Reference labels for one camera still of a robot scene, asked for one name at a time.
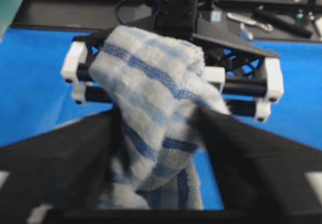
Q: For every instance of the dark green board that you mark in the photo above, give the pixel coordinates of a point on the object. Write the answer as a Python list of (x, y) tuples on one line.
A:
[(9, 9)]

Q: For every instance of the blue white checked towel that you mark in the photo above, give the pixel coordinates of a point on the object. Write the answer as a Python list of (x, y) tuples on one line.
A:
[(157, 83)]

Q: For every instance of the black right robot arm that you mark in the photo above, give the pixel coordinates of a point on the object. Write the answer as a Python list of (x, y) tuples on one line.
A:
[(175, 13)]

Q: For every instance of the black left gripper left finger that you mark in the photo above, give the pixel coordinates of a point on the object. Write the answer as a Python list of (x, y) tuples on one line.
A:
[(63, 168)]

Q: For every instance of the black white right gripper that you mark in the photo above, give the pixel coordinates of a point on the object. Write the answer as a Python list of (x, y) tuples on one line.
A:
[(233, 65)]

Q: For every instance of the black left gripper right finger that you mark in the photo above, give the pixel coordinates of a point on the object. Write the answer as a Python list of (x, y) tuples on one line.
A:
[(267, 177)]

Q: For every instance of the blue table cloth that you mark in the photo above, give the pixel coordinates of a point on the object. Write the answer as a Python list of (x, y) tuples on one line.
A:
[(30, 89)]

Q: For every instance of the black metal frame rail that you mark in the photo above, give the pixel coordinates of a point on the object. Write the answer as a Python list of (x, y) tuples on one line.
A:
[(95, 15)]

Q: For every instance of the silver metal tool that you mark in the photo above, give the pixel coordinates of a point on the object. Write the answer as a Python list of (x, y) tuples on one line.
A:
[(250, 22)]

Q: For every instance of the black cylinder tool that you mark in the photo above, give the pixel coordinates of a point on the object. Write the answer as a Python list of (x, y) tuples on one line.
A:
[(275, 21)]

